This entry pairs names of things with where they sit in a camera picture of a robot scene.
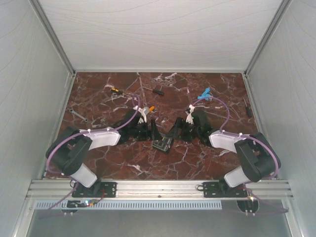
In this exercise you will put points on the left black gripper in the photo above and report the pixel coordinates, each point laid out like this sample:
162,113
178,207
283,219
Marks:
154,132

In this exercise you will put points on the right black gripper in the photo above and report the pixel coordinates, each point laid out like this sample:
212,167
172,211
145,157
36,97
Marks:
181,123

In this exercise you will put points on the black fuse box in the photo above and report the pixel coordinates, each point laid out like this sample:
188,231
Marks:
163,145

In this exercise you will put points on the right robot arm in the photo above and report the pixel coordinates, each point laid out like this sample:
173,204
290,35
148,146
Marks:
257,158

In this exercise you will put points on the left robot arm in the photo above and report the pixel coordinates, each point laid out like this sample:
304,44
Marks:
70,149

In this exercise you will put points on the blue plastic connector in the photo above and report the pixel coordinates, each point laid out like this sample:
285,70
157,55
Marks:
206,95

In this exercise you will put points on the yellow black screwdriver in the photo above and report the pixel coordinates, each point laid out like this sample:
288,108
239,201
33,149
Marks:
118,93

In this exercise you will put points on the thin black screwdriver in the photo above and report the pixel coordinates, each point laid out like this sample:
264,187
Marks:
248,110

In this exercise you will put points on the silver wrench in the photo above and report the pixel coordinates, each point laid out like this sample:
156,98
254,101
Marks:
78,115

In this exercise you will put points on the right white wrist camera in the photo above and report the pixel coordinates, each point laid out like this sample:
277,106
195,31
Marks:
189,110

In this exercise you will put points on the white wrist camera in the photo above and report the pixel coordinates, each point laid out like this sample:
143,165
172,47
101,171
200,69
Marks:
143,112
189,110

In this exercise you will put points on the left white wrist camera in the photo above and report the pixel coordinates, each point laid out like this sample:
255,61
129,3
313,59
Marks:
143,112

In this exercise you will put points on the black handled screwdriver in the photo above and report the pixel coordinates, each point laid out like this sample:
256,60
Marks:
155,91

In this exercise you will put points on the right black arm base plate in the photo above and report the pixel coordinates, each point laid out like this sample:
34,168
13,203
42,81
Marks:
212,189

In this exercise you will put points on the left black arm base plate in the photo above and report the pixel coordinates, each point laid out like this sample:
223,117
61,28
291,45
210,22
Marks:
108,188

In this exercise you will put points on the slotted grey cable duct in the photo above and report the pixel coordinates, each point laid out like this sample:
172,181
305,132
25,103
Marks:
142,205

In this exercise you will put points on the aluminium rail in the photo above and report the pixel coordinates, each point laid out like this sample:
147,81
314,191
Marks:
157,189

